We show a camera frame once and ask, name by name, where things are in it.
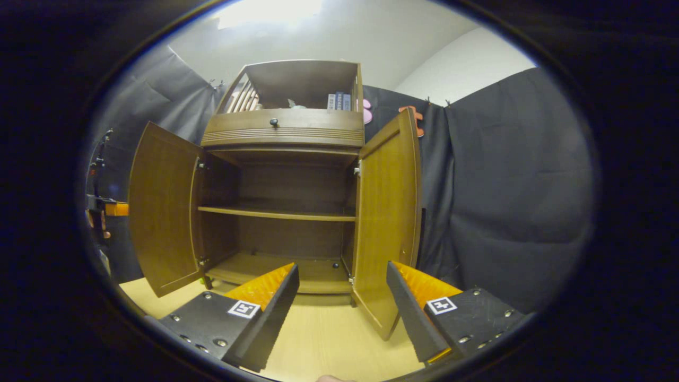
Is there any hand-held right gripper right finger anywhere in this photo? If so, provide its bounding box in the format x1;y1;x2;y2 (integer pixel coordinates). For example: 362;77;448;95
386;261;527;371

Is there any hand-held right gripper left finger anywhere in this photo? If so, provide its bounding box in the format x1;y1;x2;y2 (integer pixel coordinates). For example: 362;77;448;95
144;263;301;374

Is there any wooden shoe cabinet door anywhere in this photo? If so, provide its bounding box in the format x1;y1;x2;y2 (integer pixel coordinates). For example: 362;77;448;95
351;108;423;341
129;121;205;298

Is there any wooden double-door shoe cabinet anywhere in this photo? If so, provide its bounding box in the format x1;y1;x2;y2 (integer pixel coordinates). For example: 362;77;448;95
129;59;426;341

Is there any wooden cabinet drawer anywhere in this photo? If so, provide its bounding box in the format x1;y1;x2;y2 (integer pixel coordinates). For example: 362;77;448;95
201;108;366;149

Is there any wooden inner shelf board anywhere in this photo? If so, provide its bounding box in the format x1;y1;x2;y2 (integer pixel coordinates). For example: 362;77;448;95
197;205;356;222

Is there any black backdrop cloth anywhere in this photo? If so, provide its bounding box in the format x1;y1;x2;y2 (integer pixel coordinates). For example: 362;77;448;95
85;45;594;314

